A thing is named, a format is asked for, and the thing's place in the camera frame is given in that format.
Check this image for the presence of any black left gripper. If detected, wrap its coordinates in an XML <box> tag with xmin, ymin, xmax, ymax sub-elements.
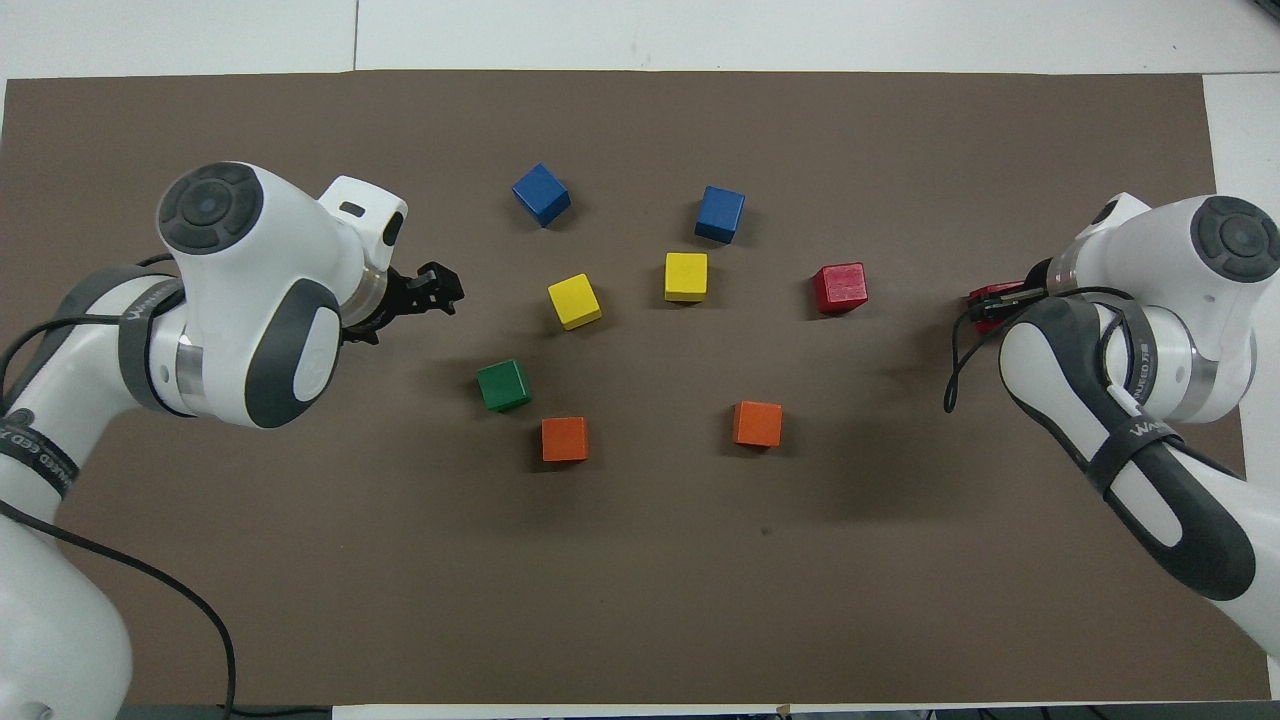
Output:
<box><xmin>343</xmin><ymin>262</ymin><xmax>467</xmax><ymax>347</ymax></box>

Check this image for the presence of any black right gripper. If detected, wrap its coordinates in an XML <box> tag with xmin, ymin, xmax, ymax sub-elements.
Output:
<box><xmin>971</xmin><ymin>258</ymin><xmax>1064</xmax><ymax>332</ymax></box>

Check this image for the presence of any red wooden cube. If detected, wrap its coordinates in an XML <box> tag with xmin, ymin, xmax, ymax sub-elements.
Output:
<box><xmin>966</xmin><ymin>282</ymin><xmax>1029</xmax><ymax>326</ymax></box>
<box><xmin>812</xmin><ymin>262</ymin><xmax>869</xmax><ymax>316</ymax></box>

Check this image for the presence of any green wooden cube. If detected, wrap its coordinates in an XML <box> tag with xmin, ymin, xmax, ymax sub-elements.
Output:
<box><xmin>476</xmin><ymin>358</ymin><xmax>533</xmax><ymax>413</ymax></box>

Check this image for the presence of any yellow wooden cube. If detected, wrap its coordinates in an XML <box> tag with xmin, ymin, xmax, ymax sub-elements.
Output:
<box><xmin>546</xmin><ymin>272</ymin><xmax>604</xmax><ymax>332</ymax></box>
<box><xmin>664</xmin><ymin>251</ymin><xmax>710</xmax><ymax>304</ymax></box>

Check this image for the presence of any blue wooden cube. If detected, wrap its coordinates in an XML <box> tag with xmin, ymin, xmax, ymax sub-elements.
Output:
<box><xmin>511</xmin><ymin>162</ymin><xmax>572</xmax><ymax>229</ymax></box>
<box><xmin>694</xmin><ymin>185</ymin><xmax>747</xmax><ymax>245</ymax></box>

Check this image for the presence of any orange wooden cube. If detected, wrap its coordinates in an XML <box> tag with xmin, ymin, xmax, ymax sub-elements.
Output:
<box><xmin>541</xmin><ymin>416</ymin><xmax>590</xmax><ymax>464</ymax></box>
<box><xmin>732</xmin><ymin>400</ymin><xmax>784</xmax><ymax>449</ymax></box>

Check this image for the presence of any brown table mat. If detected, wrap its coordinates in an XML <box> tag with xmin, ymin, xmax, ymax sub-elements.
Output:
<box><xmin>0</xmin><ymin>68</ymin><xmax>1273</xmax><ymax>706</ymax></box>

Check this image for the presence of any black left arm gripper cable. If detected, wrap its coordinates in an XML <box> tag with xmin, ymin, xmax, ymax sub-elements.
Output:
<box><xmin>0</xmin><ymin>255</ymin><xmax>238</xmax><ymax>720</ymax></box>

